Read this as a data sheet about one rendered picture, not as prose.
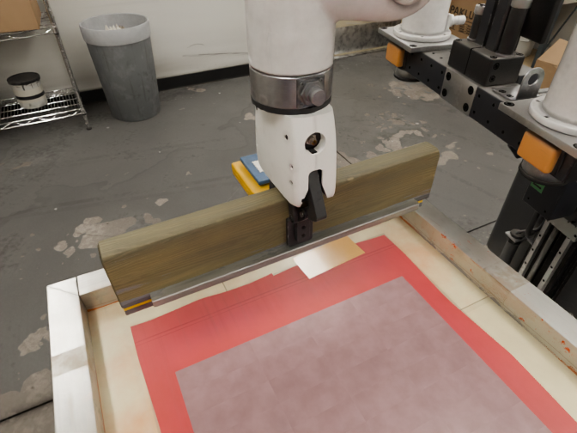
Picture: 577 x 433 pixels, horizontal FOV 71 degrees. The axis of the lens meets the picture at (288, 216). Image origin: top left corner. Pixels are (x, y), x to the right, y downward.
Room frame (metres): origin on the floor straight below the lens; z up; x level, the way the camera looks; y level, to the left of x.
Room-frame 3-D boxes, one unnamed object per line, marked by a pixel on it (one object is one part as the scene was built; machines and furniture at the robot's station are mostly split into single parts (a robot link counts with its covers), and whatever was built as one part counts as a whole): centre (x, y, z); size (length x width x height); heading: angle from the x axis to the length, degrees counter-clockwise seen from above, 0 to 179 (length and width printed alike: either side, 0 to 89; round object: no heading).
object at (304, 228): (0.34, -0.02, 1.11); 0.03 x 0.03 x 0.07; 27
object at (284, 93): (0.36, -0.01, 1.27); 0.09 x 0.07 x 0.03; 27
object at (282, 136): (0.37, 0.00, 1.21); 0.10 x 0.07 x 0.11; 27
